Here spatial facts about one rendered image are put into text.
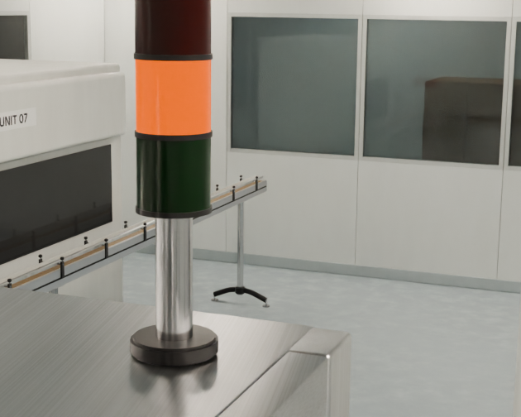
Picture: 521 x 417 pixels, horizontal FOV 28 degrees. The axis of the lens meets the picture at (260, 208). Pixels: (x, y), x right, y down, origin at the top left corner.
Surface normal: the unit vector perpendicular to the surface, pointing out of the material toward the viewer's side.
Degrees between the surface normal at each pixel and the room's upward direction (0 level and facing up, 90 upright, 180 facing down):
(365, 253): 90
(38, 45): 90
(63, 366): 0
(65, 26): 90
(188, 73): 90
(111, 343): 0
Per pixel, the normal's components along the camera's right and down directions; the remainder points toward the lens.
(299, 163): -0.36, 0.18
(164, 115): -0.13, 0.19
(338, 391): 0.93, 0.08
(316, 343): 0.01, -0.98
